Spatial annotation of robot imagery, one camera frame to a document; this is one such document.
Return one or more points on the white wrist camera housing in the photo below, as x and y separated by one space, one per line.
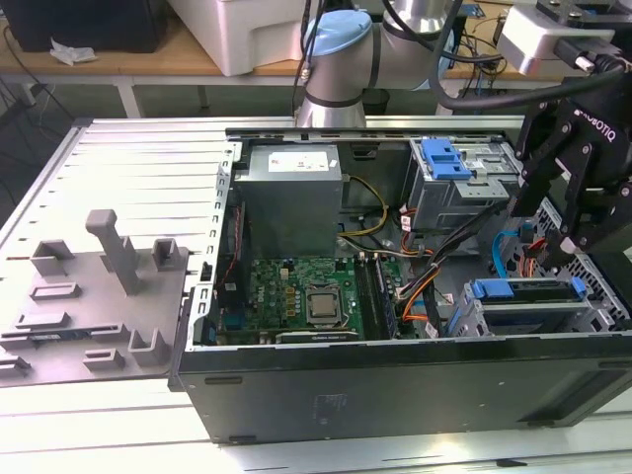
528 39

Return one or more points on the CPU socket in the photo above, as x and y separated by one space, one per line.
323 322

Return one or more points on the grey parts rack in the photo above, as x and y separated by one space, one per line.
89 306

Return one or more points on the blue plastic drive latch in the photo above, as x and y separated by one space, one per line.
444 160

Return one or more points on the black case fan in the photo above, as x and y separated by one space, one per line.
232 276

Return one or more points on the black open PC case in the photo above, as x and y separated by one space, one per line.
345 395

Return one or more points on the black computer box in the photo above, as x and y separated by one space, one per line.
74 24

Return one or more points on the white plastic printer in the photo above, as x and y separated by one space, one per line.
247 34

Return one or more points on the crumpled white paper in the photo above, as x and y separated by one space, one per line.
74 53

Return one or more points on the black mesh waste bin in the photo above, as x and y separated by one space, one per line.
377 101

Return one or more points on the hard disk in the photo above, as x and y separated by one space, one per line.
494 290

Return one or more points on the green Dell motherboard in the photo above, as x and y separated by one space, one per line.
276 296

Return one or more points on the silver CPU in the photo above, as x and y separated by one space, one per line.
322 306

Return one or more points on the metal disk bay cage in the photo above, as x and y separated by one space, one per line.
535 306

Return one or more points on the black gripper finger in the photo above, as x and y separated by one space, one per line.
538 148
582 217

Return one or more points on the metal optical drive cage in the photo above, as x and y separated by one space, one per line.
434 207

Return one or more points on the grey Dell power supply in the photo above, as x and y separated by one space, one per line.
286 217

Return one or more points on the wooden desk white frame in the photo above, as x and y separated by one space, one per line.
513 85
148 61

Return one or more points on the dark blue RAM stick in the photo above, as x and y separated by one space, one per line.
54 337
386 301

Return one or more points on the black Nvidia graphics card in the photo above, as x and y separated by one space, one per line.
316 337

